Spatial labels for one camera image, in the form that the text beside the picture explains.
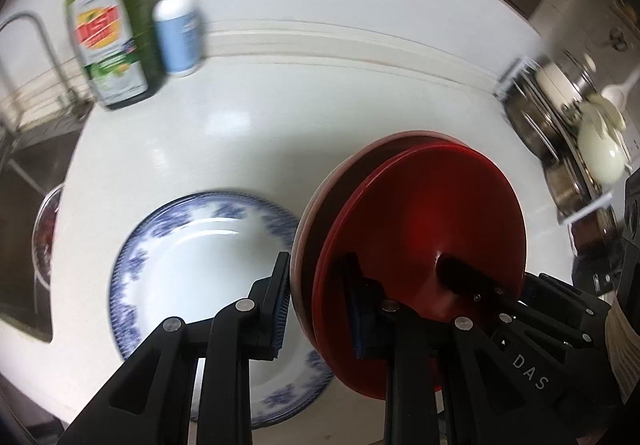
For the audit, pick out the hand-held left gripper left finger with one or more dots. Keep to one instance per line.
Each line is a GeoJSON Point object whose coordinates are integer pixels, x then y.
{"type": "Point", "coordinates": [277, 315]}

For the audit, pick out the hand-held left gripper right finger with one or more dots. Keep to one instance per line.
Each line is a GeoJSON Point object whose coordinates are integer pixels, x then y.
{"type": "Point", "coordinates": [357, 320]}

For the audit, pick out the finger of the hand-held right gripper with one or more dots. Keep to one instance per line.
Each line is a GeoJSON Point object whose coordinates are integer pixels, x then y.
{"type": "Point", "coordinates": [465, 277]}
{"type": "Point", "coordinates": [565, 310]}

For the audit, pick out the white bowl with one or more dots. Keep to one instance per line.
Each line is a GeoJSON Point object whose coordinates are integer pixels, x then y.
{"type": "Point", "coordinates": [300, 245]}

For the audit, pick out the red plate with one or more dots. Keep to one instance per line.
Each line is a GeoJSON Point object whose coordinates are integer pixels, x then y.
{"type": "Point", "coordinates": [425, 215]}

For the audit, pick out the blue floral rimmed plate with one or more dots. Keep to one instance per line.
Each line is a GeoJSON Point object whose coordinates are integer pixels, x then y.
{"type": "Point", "coordinates": [200, 265]}

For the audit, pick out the small steel pot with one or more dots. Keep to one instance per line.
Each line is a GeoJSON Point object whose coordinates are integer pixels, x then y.
{"type": "Point", "coordinates": [565, 190]}

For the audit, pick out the cream ceramic pot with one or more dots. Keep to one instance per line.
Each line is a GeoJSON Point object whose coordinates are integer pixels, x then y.
{"type": "Point", "coordinates": [600, 150]}

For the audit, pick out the large steel pot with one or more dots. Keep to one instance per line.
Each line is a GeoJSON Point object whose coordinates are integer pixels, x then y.
{"type": "Point", "coordinates": [525, 125]}

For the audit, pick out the white pot rack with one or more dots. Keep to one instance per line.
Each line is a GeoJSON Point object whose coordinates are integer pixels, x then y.
{"type": "Point", "coordinates": [511, 80]}

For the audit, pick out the cream white saucepan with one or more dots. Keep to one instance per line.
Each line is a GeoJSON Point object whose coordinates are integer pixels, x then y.
{"type": "Point", "coordinates": [555, 77]}

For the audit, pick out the white ladle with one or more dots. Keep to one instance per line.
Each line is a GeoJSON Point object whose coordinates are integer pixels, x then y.
{"type": "Point", "coordinates": [616, 94]}

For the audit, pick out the bowl with red contents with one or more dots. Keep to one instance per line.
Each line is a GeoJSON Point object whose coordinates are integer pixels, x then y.
{"type": "Point", "coordinates": [46, 235]}

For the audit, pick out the steel kitchen sink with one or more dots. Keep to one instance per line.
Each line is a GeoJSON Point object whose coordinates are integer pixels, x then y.
{"type": "Point", "coordinates": [20, 225]}

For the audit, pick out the white blue pump bottle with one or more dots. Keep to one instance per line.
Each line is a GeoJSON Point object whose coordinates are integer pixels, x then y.
{"type": "Point", "coordinates": [177, 30]}

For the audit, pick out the green dish soap bottle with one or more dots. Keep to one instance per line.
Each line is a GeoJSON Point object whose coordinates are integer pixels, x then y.
{"type": "Point", "coordinates": [107, 40]}

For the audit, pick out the slim chrome faucet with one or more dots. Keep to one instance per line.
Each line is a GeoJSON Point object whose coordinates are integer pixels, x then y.
{"type": "Point", "coordinates": [52, 57]}

